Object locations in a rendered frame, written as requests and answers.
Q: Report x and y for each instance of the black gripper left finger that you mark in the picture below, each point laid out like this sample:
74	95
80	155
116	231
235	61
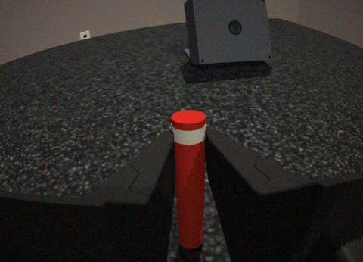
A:
127	218

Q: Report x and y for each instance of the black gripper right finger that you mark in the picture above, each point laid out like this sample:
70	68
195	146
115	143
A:
271	214

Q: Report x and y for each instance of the dark grey panel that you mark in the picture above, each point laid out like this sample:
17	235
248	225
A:
227	31

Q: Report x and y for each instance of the red peg with white band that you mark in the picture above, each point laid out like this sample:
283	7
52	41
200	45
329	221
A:
188	129

